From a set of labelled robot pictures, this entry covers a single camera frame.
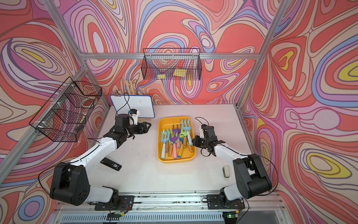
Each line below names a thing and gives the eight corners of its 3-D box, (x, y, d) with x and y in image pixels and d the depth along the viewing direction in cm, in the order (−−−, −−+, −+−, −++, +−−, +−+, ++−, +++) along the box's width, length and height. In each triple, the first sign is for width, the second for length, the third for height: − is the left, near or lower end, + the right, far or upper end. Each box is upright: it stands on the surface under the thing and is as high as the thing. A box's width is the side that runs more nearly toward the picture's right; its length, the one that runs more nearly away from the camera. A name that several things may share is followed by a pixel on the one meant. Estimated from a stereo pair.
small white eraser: (223, 178, 84) (225, 175, 81) (221, 167, 89) (223, 165, 85) (228, 178, 84) (230, 175, 81) (226, 167, 89) (228, 165, 85)
